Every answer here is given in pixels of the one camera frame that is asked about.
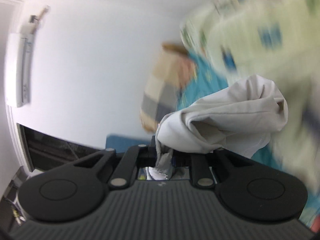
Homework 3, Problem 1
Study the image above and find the teal patterned bed sheet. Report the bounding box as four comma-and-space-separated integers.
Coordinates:
176, 53, 319, 231

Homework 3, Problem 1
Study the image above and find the blue covered chair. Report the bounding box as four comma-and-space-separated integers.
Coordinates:
105, 134, 151, 153

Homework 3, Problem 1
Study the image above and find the white t-shirt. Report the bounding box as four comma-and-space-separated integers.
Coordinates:
148, 75, 289, 180

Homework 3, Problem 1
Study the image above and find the dark window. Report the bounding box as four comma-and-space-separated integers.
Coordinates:
17, 124, 99, 171

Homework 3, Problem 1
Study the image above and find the white wall air conditioner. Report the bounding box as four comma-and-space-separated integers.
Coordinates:
4, 6, 50, 108

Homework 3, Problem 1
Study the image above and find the plaid pillow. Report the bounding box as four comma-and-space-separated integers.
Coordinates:
140, 43, 197, 133

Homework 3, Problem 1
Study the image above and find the light green blanket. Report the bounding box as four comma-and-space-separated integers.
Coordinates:
180, 0, 319, 194

